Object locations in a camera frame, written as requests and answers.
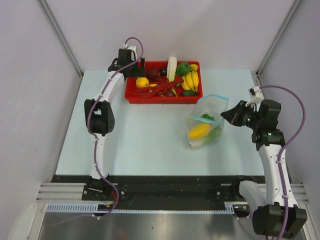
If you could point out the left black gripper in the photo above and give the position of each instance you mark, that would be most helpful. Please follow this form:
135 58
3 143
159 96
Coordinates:
139 72

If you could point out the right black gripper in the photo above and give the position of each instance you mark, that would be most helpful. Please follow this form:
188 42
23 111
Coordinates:
233 115

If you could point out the green white toy cabbage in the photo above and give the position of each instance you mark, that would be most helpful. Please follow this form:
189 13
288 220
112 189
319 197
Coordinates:
212 136

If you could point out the clear zip top bag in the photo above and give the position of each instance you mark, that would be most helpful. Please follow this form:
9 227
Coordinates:
211 104

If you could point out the yellow toy mango slice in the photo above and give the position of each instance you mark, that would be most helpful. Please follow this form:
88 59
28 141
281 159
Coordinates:
199 131

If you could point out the dark green toy avocado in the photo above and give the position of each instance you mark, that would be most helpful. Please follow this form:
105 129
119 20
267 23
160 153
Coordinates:
188 93

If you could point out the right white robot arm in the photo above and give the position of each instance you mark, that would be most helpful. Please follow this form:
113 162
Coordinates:
275 212

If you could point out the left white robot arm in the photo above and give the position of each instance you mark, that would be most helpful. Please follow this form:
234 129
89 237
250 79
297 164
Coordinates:
100 120

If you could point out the dark purple toy onion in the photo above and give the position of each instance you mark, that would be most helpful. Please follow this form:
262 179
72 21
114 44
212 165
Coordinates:
152 74

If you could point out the small purple toy plum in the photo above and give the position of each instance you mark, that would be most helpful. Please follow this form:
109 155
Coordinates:
163 71

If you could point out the white toy radish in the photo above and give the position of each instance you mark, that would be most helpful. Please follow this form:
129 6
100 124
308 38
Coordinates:
171 68

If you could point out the red plastic tray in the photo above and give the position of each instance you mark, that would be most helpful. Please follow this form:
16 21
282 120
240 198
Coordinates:
171 97

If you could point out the red toy lobster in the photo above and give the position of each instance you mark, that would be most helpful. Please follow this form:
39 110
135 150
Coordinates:
160 88

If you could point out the green toy bell pepper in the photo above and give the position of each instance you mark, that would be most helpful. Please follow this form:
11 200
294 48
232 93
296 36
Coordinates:
183 69

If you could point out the yellow toy banana bunch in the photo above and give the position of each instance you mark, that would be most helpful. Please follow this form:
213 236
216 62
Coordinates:
191 79

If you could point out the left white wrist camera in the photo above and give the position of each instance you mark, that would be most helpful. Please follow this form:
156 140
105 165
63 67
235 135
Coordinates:
133 49

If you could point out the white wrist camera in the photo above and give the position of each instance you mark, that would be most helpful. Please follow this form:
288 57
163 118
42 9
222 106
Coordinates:
133 49
256 96

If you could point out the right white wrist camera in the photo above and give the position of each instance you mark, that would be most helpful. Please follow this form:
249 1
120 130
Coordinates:
256 96

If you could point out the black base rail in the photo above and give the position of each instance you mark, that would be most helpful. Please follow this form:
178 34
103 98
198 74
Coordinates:
174 192

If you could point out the white slotted cable duct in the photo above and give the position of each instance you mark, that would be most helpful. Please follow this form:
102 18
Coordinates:
100 209

